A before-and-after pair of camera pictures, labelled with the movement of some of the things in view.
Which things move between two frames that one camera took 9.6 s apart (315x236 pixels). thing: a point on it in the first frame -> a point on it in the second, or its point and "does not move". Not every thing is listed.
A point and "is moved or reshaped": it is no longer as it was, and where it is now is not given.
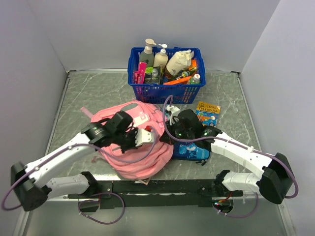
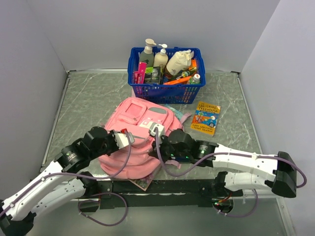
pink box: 139,76 does not move
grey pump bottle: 147,56 does not move
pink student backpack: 146,159 is moved or reshaped
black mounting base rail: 179,193 does not move
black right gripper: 168,138 -> 163,139
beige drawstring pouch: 179,61 does not move
